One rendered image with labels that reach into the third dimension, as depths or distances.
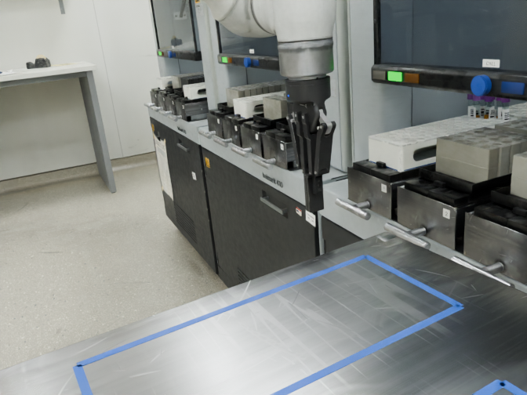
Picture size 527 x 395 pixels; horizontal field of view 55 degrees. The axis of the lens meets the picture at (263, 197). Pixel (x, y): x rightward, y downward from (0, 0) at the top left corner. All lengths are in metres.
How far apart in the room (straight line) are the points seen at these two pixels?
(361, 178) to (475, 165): 0.22
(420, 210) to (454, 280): 0.30
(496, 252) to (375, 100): 0.43
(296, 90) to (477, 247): 0.36
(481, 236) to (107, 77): 3.77
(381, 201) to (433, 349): 0.51
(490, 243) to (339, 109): 0.53
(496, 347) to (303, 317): 0.17
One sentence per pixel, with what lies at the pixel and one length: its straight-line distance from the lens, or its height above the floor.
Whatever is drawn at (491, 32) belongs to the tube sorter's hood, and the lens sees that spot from 0.82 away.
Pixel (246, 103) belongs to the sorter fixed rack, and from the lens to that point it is 1.54.
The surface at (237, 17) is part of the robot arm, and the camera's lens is 0.92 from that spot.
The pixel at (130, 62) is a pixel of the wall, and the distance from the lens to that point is 4.32.
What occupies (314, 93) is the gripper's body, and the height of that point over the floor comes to 0.98.
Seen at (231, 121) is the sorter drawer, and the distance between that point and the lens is 1.58.
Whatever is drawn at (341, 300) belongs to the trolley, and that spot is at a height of 0.82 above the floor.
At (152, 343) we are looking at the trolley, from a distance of 0.51.
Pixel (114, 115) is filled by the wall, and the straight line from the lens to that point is 4.33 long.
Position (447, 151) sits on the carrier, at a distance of 0.91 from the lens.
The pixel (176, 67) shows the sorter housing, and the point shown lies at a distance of 2.64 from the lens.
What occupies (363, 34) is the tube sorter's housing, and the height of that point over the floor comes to 1.05.
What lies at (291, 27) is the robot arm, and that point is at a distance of 0.81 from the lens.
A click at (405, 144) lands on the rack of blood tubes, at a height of 0.86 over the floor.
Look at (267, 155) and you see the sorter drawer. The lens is 1.35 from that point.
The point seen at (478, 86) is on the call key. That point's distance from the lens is 0.81.
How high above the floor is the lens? 1.10
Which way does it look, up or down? 20 degrees down
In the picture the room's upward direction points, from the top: 6 degrees counter-clockwise
